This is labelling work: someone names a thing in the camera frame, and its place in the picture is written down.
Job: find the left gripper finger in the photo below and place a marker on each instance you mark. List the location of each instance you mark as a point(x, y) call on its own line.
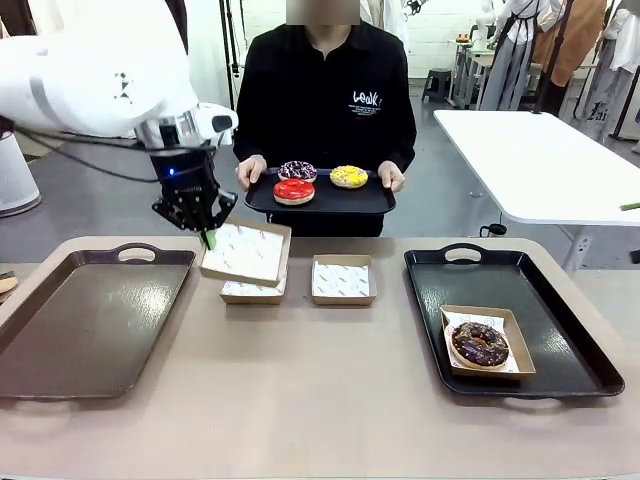
point(222, 207)
point(180, 212)

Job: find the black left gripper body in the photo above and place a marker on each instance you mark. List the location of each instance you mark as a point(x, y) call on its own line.
point(185, 172)

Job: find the tan round pastry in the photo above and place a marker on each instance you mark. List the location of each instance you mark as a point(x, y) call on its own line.
point(6, 285)

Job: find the white background desk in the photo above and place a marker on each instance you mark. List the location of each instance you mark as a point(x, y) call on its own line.
point(470, 65)

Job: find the brown hanging garment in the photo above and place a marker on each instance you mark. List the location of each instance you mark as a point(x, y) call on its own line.
point(575, 45)

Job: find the black tripod stand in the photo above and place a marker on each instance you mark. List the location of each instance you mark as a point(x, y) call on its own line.
point(227, 50)

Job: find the person in black shirt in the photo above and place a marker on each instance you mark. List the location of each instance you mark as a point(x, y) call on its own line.
point(320, 100)

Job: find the dark purple sprinkle donut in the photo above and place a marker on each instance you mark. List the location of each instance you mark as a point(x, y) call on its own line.
point(287, 172)

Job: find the white hanging garment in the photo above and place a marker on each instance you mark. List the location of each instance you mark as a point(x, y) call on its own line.
point(625, 35)

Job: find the black garment stand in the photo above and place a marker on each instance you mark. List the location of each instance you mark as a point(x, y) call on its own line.
point(550, 55)

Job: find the grey plastic stool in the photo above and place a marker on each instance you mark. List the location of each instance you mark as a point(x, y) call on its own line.
point(439, 75)

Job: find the white hanging clothes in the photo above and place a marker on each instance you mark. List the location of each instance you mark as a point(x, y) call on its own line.
point(390, 15)

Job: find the grey garment with lettering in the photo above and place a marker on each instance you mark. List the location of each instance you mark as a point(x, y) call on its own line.
point(600, 100)

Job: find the mannequin with grey skirt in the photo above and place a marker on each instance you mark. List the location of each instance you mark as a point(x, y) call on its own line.
point(505, 75)

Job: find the red glazed donut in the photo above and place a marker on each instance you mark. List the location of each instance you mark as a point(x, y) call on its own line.
point(285, 196)

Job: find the white cylindrical air purifier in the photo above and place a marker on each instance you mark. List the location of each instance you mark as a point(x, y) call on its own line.
point(15, 175)

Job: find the person's right hand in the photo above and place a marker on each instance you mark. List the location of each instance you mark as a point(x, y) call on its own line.
point(250, 170)

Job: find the white folding table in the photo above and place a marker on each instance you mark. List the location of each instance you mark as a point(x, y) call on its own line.
point(540, 165)

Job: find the white hanging fabric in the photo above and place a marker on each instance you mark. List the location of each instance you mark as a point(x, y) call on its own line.
point(205, 50)

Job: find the person's right forearm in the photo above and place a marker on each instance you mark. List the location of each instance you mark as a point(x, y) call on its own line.
point(245, 140)

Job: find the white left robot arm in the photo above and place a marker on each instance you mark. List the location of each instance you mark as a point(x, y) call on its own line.
point(100, 65)

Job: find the chocolate sprinkle donut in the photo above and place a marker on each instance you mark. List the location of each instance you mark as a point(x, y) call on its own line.
point(495, 357)

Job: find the person's left forearm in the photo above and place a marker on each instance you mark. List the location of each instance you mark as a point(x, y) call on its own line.
point(402, 145)

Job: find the person's left hand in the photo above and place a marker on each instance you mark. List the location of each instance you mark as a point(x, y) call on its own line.
point(392, 175)

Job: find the yellow glazed donut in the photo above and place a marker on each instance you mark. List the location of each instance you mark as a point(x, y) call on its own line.
point(357, 181)

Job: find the white bare mannequin torso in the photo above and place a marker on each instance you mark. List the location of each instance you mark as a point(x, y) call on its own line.
point(482, 20)

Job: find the white printed paper liner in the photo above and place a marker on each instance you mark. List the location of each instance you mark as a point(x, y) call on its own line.
point(245, 250)
point(462, 318)
point(245, 289)
point(340, 280)

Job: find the brown cardboard donut box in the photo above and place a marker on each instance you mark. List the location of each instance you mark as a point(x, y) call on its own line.
point(250, 299)
point(345, 300)
point(240, 277)
point(520, 350)

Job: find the small green item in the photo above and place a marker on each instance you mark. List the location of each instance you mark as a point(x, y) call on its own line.
point(631, 205)

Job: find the dark brown garment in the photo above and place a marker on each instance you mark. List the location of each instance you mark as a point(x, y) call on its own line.
point(15, 15)

